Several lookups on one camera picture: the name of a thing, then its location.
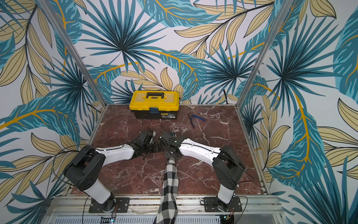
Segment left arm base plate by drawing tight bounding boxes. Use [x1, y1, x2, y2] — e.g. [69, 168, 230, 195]
[89, 197, 130, 213]

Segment blue handled pliers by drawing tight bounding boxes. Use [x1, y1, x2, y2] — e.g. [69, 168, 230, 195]
[187, 113, 207, 129]

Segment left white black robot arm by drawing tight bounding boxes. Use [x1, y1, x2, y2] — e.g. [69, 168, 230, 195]
[63, 131, 154, 213]

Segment right aluminium frame post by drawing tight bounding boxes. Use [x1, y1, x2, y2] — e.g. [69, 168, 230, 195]
[236, 0, 293, 110]

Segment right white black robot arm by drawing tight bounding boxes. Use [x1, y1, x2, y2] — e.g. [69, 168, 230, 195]
[159, 132, 246, 211]

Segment checkered sleeve forearm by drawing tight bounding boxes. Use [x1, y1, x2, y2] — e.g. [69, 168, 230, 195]
[154, 157, 179, 224]

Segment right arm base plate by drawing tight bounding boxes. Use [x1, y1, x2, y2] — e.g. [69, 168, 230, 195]
[200, 197, 243, 212]

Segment yellow black toolbox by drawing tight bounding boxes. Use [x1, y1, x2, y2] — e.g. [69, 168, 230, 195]
[129, 91, 180, 119]

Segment left aluminium frame post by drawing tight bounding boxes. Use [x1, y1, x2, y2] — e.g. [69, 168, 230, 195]
[38, 0, 107, 107]

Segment aluminium frame post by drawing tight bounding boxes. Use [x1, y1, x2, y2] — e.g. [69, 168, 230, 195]
[38, 0, 107, 107]
[236, 0, 293, 110]

